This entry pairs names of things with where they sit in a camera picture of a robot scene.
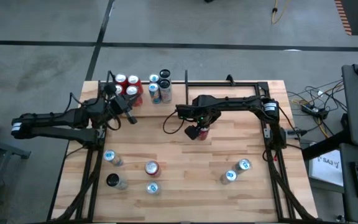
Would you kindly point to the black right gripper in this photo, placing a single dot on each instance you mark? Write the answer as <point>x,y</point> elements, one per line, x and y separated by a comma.
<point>200,115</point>

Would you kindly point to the red soda can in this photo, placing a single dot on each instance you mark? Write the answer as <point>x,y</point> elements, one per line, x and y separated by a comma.
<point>204,134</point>

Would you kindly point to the white paper sign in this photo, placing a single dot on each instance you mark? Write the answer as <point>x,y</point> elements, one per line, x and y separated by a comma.
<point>326,169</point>

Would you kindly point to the orange Fanta can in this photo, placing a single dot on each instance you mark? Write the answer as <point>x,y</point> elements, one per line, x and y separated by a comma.
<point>132,91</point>
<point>134,80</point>

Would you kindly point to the white Celsius can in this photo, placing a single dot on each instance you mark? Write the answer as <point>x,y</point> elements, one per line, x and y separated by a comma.
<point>165,74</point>
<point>116,181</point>
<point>165,88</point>

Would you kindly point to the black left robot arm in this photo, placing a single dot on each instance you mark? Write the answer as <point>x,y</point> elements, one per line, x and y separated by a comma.
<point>57,119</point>

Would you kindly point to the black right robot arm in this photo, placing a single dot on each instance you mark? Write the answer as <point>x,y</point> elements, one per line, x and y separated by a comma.
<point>235,101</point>

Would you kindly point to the red Fanta strawberry can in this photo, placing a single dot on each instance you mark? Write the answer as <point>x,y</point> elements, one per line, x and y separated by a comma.
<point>152,168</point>

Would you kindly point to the red Coke Zero can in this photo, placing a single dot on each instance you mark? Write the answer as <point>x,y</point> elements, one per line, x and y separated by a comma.
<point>119,89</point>
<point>121,77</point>

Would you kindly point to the grey metal side table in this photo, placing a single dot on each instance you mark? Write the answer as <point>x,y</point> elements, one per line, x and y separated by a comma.
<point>11,150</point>

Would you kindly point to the silver sugar-free Red Bull can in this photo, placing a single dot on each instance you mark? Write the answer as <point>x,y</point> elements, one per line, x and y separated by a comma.
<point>152,188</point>
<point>243,165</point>
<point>154,77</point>
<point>229,176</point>
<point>113,157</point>

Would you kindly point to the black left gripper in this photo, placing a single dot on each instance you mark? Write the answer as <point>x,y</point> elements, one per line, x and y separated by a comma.
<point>120,104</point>

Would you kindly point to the blue silver Red Bull can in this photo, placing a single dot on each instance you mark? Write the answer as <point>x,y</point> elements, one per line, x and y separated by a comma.
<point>154,91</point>

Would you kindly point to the black power strip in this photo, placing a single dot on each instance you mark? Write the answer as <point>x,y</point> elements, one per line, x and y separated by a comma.
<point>314,110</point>

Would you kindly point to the black desk beam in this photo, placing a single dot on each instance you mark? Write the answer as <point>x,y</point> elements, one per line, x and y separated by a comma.
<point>325,146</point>

